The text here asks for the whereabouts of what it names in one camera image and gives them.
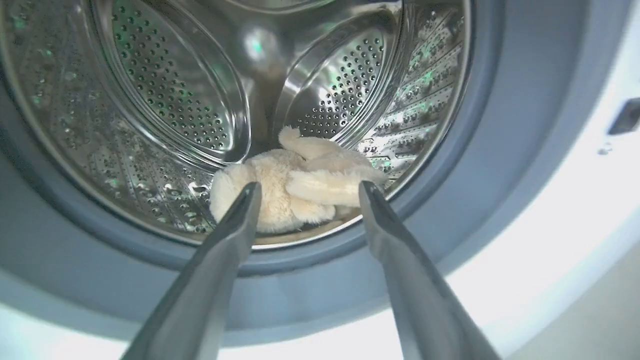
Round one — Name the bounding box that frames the dark door latch slot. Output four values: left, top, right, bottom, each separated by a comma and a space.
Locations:
608, 98, 640, 136

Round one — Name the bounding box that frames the cream plush toy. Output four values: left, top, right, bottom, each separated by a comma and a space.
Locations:
209, 126, 390, 235

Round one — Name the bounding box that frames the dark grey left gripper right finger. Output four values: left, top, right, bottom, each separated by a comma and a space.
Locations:
358, 180, 502, 360

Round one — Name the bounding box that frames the white front-load washing machine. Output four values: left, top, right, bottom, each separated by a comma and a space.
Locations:
0, 0, 640, 360

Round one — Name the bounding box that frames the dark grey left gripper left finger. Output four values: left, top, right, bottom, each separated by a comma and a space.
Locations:
121, 181, 263, 360

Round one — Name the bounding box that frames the grey rubber door gasket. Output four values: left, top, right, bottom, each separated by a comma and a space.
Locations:
0, 0, 596, 346

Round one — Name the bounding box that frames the stainless steel washer drum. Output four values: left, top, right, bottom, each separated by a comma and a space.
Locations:
0, 0, 473, 250

